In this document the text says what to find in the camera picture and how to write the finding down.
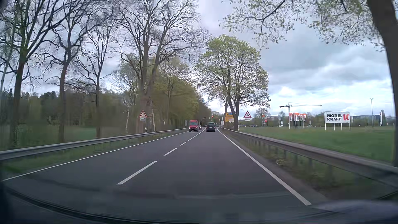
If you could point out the yellow direction road sign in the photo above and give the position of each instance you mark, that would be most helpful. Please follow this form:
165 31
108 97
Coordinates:
229 117

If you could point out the grey metal guard rail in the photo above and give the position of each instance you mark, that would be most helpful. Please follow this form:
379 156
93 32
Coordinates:
311 151
77 144

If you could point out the lamp post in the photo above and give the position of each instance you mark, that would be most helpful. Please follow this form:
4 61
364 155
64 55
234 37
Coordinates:
372 113

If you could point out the green leafy tree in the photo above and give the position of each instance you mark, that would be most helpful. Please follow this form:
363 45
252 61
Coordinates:
233 74

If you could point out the construction crane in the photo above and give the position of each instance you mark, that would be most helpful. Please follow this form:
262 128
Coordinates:
289 107

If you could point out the dark car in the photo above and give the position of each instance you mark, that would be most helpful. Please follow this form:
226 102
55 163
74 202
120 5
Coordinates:
210 126

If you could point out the white billboard on posts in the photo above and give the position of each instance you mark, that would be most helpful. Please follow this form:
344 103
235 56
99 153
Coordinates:
337 117

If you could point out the row of trees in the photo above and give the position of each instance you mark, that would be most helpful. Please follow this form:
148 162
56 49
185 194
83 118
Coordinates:
146 93

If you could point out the road markings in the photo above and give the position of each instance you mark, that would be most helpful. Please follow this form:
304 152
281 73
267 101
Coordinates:
137 172

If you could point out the grey asphalt road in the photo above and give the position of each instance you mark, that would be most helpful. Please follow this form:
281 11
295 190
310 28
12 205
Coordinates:
199 161

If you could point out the red van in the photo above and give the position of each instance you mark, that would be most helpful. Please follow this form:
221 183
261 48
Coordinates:
193 125

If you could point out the car's own bonnet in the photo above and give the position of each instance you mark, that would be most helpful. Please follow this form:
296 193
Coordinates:
217 211

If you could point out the row of flags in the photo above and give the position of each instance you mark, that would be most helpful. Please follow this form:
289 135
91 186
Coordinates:
297 117

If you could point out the white pylon sign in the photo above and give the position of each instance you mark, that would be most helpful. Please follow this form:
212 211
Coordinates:
380 118

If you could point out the large tree with trunk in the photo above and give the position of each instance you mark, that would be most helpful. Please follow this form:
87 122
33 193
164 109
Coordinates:
387 31

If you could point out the green grass field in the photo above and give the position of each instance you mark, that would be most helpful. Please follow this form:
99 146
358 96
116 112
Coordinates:
342 140
62 135

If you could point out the building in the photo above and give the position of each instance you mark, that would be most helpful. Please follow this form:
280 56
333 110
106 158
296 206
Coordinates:
365 117

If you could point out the triangular warning road sign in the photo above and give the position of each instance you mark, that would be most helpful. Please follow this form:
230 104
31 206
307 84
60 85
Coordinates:
247 115
142 114

